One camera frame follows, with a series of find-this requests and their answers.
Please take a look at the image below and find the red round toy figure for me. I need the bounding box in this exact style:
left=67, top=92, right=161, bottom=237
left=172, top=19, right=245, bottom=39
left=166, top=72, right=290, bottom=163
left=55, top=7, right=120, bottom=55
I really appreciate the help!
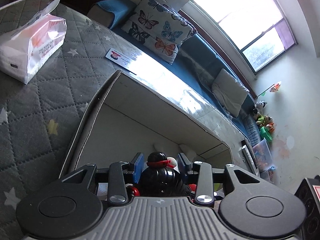
left=125, top=184, right=140, bottom=198

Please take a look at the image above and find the black haired doll toy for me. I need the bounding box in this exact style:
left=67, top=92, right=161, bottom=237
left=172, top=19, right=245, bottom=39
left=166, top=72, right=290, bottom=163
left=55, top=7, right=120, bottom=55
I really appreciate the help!
left=137, top=152, right=191, bottom=197

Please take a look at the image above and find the green round toy figure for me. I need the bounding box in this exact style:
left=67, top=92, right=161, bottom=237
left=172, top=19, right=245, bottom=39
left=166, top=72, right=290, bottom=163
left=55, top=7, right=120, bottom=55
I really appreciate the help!
left=214, top=183, right=225, bottom=197

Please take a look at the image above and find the clear plastic toy bin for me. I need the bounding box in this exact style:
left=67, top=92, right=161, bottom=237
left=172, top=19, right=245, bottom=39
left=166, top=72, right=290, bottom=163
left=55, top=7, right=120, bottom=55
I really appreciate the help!
left=253, top=139, right=276, bottom=183

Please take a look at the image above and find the white remote control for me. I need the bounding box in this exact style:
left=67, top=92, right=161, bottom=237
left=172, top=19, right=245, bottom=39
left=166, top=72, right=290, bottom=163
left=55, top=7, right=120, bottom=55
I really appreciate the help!
left=241, top=145, right=260, bottom=176

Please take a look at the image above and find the black remote control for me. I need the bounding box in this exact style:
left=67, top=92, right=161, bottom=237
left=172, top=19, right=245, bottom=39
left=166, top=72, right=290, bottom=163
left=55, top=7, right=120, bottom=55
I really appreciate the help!
left=241, top=140, right=258, bottom=168

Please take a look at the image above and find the grey cardboard box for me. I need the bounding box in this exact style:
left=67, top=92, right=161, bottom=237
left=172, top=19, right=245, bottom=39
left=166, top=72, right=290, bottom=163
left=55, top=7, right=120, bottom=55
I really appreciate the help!
left=61, top=71, right=233, bottom=175

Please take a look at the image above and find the green bowl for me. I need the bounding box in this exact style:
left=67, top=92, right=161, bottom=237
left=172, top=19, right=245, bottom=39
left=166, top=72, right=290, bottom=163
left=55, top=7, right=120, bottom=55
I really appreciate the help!
left=260, top=127, right=272, bottom=143

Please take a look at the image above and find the stuffed toys pile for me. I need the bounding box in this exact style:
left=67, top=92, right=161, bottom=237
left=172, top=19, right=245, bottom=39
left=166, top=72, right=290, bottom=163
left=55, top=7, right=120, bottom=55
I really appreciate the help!
left=252, top=100, right=274, bottom=132

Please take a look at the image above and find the quilted grey table cover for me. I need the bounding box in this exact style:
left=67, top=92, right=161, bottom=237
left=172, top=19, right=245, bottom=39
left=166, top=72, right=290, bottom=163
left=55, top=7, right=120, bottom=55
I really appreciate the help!
left=0, top=0, right=251, bottom=240

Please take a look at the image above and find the white cushion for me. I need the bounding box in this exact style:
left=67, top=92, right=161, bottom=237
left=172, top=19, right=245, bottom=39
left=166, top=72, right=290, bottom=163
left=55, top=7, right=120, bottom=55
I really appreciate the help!
left=212, top=69, right=249, bottom=118

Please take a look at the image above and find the colourful pinwheel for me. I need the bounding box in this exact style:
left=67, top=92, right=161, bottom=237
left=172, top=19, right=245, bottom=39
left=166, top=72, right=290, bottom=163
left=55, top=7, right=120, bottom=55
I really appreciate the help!
left=257, top=81, right=281, bottom=98

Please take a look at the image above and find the id card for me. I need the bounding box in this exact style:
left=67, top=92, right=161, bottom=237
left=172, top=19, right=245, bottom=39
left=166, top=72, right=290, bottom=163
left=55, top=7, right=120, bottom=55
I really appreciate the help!
left=105, top=48, right=134, bottom=68

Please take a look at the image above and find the blue sofa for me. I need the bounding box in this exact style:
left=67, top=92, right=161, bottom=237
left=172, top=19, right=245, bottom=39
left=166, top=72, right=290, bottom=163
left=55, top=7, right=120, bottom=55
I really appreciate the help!
left=87, top=0, right=261, bottom=146

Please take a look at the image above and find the butterfly print pillow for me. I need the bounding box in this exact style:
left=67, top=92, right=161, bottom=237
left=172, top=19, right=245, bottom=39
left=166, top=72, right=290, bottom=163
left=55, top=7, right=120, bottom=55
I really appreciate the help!
left=121, top=0, right=197, bottom=64

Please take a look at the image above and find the tissue pack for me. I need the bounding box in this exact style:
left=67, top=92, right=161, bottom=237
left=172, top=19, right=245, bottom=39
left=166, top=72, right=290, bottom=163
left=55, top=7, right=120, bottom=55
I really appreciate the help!
left=1, top=0, right=67, bottom=84

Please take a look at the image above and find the window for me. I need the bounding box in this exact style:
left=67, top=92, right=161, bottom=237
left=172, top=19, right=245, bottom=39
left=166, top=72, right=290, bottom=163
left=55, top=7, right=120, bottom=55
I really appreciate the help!
left=182, top=0, right=296, bottom=73

